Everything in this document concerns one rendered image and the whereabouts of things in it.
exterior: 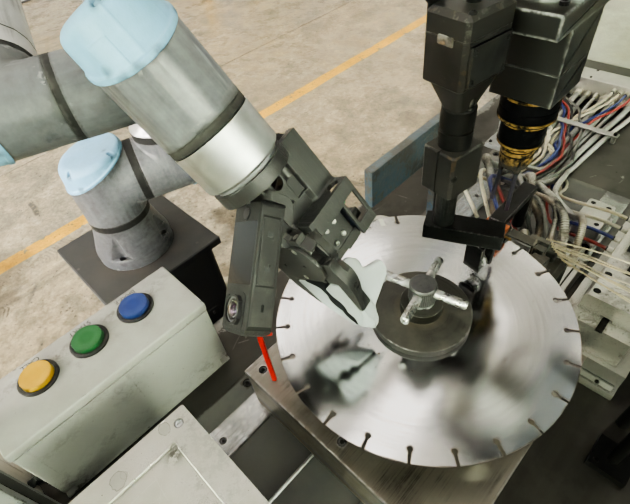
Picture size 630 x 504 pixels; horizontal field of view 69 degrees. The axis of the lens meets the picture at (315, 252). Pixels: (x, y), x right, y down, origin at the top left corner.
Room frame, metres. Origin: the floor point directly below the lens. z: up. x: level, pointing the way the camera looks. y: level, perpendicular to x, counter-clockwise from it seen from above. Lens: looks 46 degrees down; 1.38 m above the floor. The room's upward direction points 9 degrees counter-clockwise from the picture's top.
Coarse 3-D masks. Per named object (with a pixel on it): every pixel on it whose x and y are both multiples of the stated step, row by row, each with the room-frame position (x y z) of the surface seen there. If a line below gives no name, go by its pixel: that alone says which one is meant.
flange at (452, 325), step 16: (416, 272) 0.35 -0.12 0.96; (384, 288) 0.33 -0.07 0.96; (400, 288) 0.32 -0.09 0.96; (448, 288) 0.31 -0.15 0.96; (384, 304) 0.30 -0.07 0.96; (400, 304) 0.29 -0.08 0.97; (448, 304) 0.29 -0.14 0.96; (384, 320) 0.28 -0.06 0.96; (416, 320) 0.27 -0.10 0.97; (432, 320) 0.27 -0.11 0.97; (448, 320) 0.27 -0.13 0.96; (464, 320) 0.27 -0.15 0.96; (384, 336) 0.26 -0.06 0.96; (400, 336) 0.26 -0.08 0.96; (416, 336) 0.26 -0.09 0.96; (432, 336) 0.25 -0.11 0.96; (448, 336) 0.25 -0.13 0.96; (464, 336) 0.25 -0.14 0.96; (416, 352) 0.24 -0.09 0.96; (432, 352) 0.24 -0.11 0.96
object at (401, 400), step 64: (384, 256) 0.39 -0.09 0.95; (448, 256) 0.37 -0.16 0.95; (512, 256) 0.36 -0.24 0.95; (320, 320) 0.30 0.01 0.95; (512, 320) 0.27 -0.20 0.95; (576, 320) 0.25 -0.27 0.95; (320, 384) 0.22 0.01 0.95; (384, 384) 0.21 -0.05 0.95; (448, 384) 0.20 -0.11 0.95; (512, 384) 0.19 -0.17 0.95; (576, 384) 0.18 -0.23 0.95; (384, 448) 0.15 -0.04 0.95; (448, 448) 0.14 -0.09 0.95; (512, 448) 0.14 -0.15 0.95
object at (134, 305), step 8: (128, 296) 0.42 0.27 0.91; (136, 296) 0.42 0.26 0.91; (144, 296) 0.42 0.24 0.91; (120, 304) 0.41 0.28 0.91; (128, 304) 0.41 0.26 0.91; (136, 304) 0.40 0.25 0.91; (144, 304) 0.40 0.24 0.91; (120, 312) 0.40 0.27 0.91; (128, 312) 0.39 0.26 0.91; (136, 312) 0.39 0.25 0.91; (144, 312) 0.39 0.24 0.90
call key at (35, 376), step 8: (40, 360) 0.34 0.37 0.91; (32, 368) 0.33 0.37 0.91; (40, 368) 0.32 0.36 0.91; (48, 368) 0.32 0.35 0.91; (24, 376) 0.32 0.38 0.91; (32, 376) 0.31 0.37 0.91; (40, 376) 0.31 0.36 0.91; (48, 376) 0.31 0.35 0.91; (24, 384) 0.30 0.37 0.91; (32, 384) 0.30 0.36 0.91; (40, 384) 0.30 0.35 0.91
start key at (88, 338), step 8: (88, 328) 0.38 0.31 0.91; (96, 328) 0.37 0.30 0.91; (80, 336) 0.36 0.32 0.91; (88, 336) 0.36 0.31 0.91; (96, 336) 0.36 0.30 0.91; (72, 344) 0.35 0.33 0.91; (80, 344) 0.35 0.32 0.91; (88, 344) 0.35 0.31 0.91; (96, 344) 0.35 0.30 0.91; (80, 352) 0.34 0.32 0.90; (88, 352) 0.34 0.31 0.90
